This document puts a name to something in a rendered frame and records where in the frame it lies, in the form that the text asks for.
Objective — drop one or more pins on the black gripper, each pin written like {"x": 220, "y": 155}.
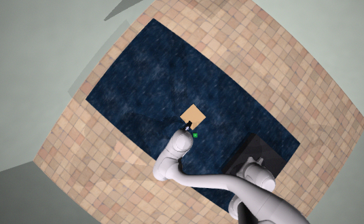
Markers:
{"x": 188, "y": 125}

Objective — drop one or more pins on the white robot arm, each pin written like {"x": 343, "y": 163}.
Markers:
{"x": 253, "y": 185}

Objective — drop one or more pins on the peach square mat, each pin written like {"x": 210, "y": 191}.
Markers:
{"x": 194, "y": 115}

